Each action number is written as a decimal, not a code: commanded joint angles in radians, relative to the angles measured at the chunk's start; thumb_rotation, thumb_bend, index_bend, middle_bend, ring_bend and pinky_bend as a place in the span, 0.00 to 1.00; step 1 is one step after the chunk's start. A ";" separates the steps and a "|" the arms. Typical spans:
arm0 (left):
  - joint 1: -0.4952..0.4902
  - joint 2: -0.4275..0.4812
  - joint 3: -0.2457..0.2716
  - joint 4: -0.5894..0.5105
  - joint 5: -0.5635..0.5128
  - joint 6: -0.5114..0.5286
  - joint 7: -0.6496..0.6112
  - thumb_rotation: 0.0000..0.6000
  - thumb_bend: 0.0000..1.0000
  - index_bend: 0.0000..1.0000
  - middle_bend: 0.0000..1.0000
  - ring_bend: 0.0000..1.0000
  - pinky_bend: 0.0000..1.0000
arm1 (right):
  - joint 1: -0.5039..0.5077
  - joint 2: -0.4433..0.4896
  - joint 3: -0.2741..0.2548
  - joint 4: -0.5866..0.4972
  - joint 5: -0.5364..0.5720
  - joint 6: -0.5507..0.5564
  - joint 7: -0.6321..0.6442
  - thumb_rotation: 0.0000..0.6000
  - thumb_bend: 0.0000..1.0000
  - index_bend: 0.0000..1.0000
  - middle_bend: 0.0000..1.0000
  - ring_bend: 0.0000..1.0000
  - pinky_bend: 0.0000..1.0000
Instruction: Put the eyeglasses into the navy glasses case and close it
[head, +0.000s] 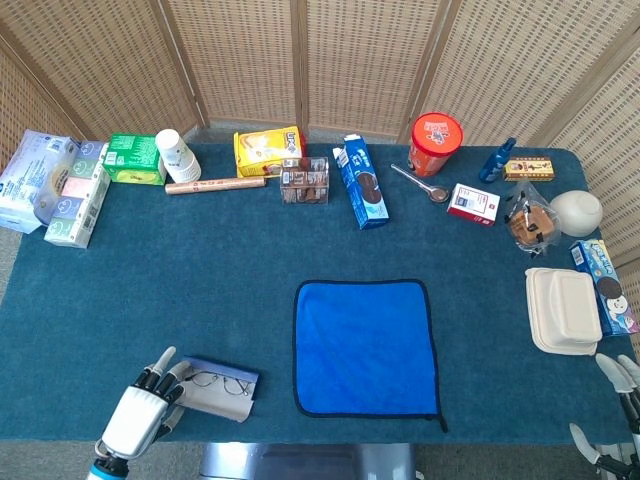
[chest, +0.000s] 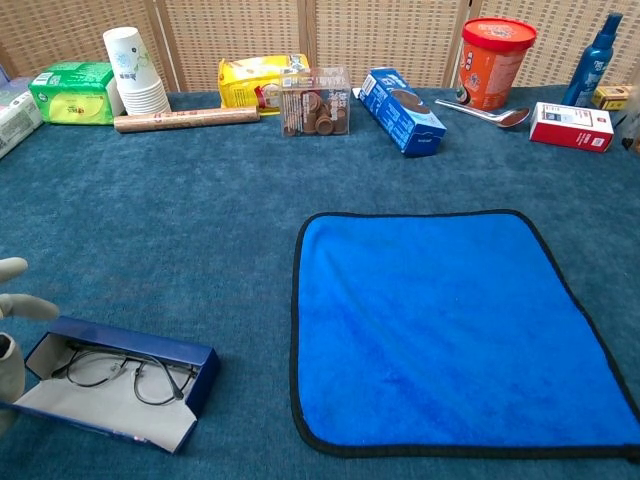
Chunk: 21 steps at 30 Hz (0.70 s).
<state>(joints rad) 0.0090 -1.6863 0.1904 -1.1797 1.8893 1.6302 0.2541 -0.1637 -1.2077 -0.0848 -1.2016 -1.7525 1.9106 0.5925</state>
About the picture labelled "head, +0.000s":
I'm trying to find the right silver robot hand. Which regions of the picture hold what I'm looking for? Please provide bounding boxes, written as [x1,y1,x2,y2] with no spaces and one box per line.
[569,352,640,476]

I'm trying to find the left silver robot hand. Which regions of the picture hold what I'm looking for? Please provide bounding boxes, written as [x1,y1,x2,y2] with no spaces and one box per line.
[94,345,192,462]

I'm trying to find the blue glasses case white lining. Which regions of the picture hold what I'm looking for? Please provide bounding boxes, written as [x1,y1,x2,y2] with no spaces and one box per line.
[175,355,260,424]

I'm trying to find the black wire eyeglasses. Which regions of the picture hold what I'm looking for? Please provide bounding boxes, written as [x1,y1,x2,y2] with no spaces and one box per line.
[185,370,254,398]

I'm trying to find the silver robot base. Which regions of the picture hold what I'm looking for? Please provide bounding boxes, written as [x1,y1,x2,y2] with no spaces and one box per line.
[198,442,419,480]

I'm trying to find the blue cleaning cloth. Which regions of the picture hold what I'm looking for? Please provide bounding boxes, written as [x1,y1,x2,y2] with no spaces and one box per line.
[292,278,449,434]

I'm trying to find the beige lunch container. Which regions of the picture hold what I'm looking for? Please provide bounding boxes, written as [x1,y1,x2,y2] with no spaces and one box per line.
[524,267,604,357]

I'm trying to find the blue cartoon cookie box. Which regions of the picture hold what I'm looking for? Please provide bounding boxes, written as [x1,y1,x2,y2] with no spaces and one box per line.
[569,238,640,337]

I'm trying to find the white bowl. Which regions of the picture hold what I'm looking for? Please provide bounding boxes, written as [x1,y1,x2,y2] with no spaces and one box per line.
[549,189,604,238]

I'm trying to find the clear bag of cookies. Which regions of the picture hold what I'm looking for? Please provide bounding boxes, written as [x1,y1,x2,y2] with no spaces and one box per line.
[504,180,562,257]

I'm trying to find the pastel tissue multipack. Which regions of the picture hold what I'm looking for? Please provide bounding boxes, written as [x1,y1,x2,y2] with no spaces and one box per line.
[43,140,112,250]

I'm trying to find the teal table cloth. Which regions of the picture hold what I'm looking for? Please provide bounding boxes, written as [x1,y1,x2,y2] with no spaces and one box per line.
[0,143,640,446]

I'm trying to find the small yellow brown box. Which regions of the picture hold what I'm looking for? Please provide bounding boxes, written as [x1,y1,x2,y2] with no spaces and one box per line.
[503,156,557,182]

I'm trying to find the red and white box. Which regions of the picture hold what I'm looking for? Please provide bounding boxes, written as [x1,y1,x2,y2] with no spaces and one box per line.
[446,182,501,228]

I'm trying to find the blue spray bottle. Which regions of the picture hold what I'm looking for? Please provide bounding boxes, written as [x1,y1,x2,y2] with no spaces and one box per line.
[478,137,517,184]

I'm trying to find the wooden rolling pin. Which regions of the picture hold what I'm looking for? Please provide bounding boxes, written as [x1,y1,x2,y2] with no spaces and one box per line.
[165,175,267,197]

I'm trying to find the metal spoon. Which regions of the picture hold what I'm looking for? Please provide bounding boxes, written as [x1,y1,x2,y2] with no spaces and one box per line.
[390,163,451,204]

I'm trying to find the pale blue wipes pack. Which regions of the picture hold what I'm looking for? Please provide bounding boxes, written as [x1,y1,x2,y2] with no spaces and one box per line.
[0,129,81,235]

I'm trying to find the green tissue pack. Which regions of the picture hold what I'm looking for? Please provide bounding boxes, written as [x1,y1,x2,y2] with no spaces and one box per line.
[102,132,168,187]

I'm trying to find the white paper cup stack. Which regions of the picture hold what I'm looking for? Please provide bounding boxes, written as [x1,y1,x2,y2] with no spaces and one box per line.
[154,128,203,185]

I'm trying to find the clear box of cookies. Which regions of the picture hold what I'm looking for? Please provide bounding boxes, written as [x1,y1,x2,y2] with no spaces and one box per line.
[279,156,331,206]

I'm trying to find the orange tub red lid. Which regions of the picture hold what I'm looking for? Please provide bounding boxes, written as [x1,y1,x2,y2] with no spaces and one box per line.
[407,112,465,178]

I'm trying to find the yellow cracker box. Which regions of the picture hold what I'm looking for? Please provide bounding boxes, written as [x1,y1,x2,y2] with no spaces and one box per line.
[233,125,308,179]

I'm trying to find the long blue cookie box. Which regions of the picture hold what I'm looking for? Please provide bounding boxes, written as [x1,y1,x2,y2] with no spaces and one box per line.
[333,133,391,231]

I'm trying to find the woven folding screen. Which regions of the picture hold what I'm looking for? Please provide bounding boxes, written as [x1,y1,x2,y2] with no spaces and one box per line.
[0,0,640,271]

